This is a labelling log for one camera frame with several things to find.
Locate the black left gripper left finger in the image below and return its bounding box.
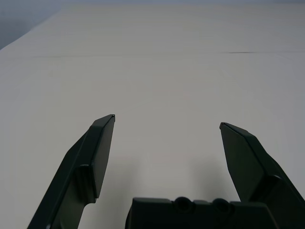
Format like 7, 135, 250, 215
27, 114, 116, 229

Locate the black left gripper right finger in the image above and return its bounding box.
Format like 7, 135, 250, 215
220, 122, 305, 229

